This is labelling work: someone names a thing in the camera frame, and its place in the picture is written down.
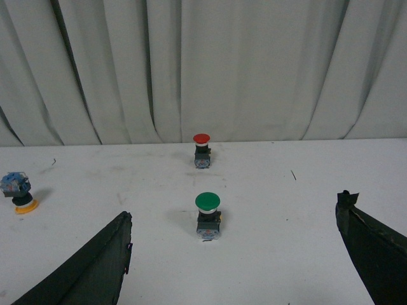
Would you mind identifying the yellow push button switch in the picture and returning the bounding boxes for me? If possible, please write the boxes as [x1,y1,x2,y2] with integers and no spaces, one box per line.
[1,172,39,215]

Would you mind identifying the red push button switch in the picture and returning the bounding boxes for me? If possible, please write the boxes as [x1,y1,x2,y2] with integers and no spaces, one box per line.
[193,133,211,169]

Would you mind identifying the green push button switch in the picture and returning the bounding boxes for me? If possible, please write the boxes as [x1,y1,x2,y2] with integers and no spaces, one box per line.
[195,192,222,240]

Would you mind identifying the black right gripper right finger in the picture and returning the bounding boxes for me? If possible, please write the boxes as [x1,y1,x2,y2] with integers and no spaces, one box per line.
[335,190,406,304]

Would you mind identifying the white pleated curtain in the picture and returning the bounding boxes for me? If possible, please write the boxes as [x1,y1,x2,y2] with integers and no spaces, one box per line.
[1,1,406,146]

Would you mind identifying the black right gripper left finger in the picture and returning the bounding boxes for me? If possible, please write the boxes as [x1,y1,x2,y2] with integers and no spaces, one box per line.
[14,211,132,304]

